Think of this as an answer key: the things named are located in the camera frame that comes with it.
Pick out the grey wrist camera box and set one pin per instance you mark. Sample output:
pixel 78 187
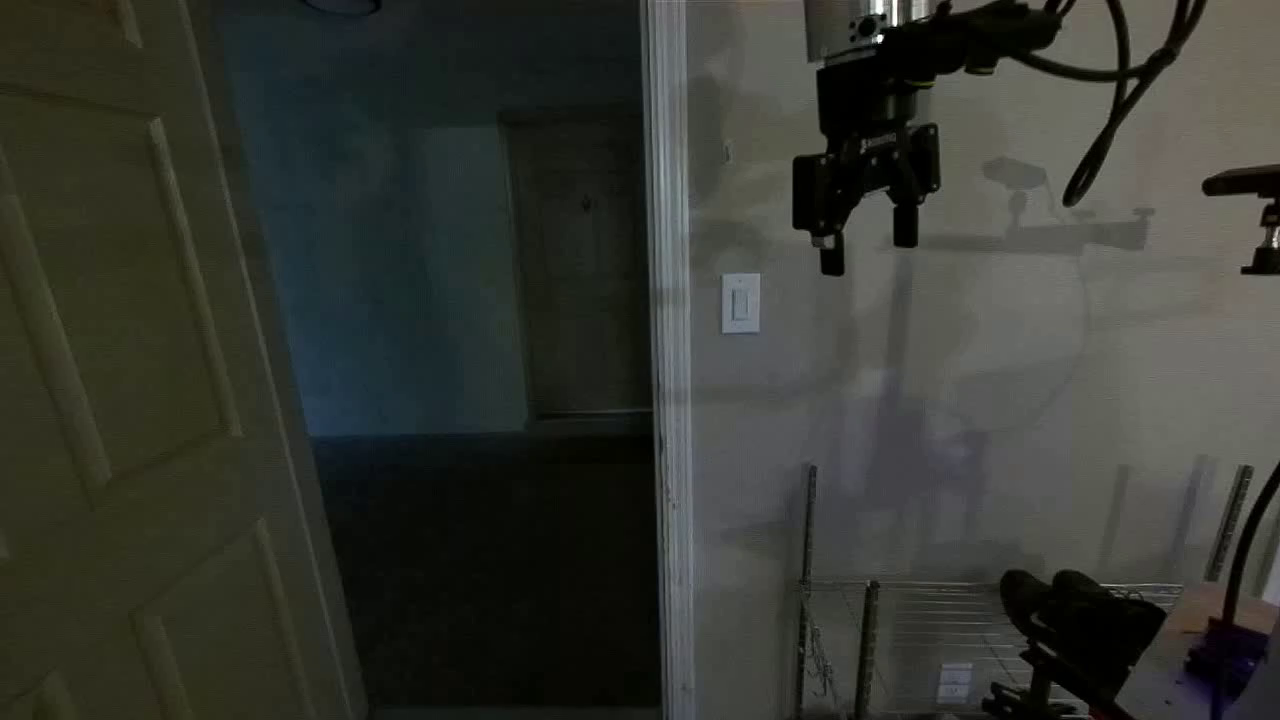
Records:
pixel 846 24

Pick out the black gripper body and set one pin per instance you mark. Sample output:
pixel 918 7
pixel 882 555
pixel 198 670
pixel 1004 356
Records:
pixel 864 135

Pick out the dark hallway door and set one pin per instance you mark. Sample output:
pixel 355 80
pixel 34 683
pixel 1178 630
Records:
pixel 580 266

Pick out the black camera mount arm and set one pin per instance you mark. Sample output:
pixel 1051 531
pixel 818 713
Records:
pixel 1254 202

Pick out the small white tag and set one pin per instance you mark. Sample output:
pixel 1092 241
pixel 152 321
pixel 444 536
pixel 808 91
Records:
pixel 955 683

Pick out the white door frame trim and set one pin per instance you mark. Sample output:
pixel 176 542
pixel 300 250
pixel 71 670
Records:
pixel 669 401

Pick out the purple lit device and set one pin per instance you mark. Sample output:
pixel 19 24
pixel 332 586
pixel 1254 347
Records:
pixel 1225 657

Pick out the white wall light switch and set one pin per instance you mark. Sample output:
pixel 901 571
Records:
pixel 743 300

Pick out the white panelled open door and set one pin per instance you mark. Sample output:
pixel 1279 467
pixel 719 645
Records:
pixel 123 401

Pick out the black camera on stand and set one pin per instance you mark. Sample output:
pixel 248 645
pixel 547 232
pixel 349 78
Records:
pixel 1081 625

